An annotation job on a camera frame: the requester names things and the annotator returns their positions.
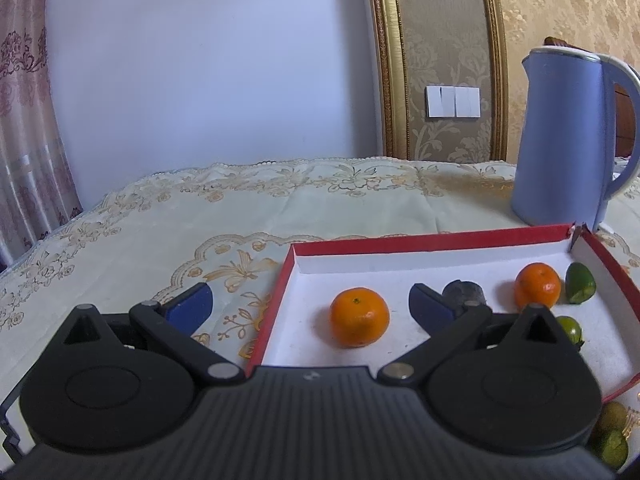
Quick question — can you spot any blue electric kettle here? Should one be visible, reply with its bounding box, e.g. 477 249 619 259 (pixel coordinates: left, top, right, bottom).
510 46 640 233

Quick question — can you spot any red shallow cardboard box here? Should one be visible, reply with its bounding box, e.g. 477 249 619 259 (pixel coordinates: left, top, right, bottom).
244 224 640 403

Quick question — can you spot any brown longan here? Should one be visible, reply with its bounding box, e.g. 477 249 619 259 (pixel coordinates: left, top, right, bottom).
597 400 630 433

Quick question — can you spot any gold framed wall panel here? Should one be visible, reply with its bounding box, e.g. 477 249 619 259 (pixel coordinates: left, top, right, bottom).
364 0 511 163

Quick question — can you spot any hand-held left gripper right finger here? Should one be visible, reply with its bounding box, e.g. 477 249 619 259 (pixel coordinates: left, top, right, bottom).
377 283 573 386

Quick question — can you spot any green lime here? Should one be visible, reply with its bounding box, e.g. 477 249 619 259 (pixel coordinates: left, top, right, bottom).
587 427 630 467
554 315 585 348

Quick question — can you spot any mandarin orange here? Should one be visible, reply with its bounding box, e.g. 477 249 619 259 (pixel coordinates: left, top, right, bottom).
514 262 562 311
329 287 390 349

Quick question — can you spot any pink patterned curtain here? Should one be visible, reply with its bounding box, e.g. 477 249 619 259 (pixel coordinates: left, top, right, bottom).
0 0 85 273

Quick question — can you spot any white wall light switch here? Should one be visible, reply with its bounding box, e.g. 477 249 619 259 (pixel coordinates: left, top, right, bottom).
425 86 482 119

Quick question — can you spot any green cucumber piece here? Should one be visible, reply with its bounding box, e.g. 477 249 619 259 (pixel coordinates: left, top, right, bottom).
565 262 597 305

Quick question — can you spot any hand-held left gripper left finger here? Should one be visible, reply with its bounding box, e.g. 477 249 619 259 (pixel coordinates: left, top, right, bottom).
62 282 246 386

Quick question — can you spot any dark sugarcane piece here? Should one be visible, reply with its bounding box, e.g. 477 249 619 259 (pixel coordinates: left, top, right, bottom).
442 280 488 318

